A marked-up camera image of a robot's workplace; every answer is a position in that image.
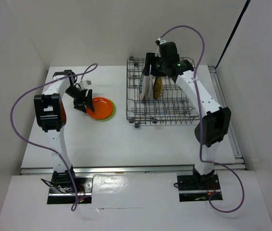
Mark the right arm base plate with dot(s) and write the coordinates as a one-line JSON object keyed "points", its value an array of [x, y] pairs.
{"points": [[189, 191]]}

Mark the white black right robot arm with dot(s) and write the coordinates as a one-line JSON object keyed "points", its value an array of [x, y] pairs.
{"points": [[214, 119]]}

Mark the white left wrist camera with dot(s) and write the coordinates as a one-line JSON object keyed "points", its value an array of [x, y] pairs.
{"points": [[84, 84]]}

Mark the white plate teal rim front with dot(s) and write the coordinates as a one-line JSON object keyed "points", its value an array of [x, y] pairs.
{"points": [[142, 87]]}

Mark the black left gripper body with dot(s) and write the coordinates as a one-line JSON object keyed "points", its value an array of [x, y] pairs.
{"points": [[78, 95]]}

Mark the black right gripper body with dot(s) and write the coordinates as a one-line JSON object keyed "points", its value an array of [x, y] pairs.
{"points": [[158, 68]]}

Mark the white plate teal rim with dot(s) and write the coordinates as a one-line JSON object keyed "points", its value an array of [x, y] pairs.
{"points": [[146, 87], [142, 87]]}

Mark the orange plate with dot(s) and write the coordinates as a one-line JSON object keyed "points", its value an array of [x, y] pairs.
{"points": [[103, 108]]}

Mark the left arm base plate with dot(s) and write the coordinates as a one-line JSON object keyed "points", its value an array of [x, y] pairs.
{"points": [[66, 195]]}

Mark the grey wire dish rack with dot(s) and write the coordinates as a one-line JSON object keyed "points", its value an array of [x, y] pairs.
{"points": [[172, 108]]}

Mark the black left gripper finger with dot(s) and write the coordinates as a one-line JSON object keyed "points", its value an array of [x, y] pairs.
{"points": [[89, 100], [81, 108]]}

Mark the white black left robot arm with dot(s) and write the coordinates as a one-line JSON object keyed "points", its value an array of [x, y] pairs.
{"points": [[51, 117]]}

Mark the aluminium right side rail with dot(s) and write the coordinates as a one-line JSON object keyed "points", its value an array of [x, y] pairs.
{"points": [[239, 160]]}

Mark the black corner strip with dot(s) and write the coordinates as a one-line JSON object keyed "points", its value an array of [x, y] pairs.
{"points": [[244, 9]]}

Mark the lime green plate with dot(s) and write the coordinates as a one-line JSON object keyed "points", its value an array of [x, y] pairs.
{"points": [[112, 114]]}

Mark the aluminium front rail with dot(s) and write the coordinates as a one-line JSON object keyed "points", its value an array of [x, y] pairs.
{"points": [[110, 170]]}

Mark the brown patterned plate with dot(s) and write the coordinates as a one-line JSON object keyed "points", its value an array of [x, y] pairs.
{"points": [[157, 88]]}

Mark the aluminium rail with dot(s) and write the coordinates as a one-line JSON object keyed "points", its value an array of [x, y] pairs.
{"points": [[239, 160], [110, 170]]}

